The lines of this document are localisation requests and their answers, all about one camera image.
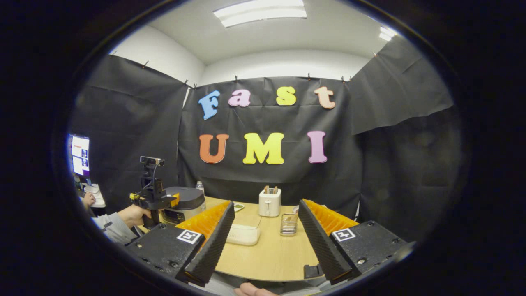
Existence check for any white side desk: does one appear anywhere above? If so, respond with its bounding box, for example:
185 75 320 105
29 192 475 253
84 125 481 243
80 183 106 208

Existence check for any white toaster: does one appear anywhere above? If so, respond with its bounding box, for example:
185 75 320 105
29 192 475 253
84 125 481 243
258 188 282 217

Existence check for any dark grey rice cooker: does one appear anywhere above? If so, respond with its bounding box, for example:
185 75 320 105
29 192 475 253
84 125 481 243
158 187 206 226

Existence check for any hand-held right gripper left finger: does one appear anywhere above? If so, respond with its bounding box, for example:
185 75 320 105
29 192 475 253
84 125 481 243
123 201 236 287

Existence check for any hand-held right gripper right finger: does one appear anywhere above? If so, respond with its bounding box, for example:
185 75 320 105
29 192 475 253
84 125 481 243
298 199 411 285

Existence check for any small black block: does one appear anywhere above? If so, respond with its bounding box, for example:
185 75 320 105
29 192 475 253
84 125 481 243
303 264 324 279

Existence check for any large ceiling light panel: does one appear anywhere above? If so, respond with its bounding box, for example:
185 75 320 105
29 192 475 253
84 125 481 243
213 0 308 28

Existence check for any clear chopstick holder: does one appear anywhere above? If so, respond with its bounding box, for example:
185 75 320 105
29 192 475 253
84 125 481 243
280 213 299 236

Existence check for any computer monitor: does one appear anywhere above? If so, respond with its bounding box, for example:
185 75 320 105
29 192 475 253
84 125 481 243
68 135 91 177

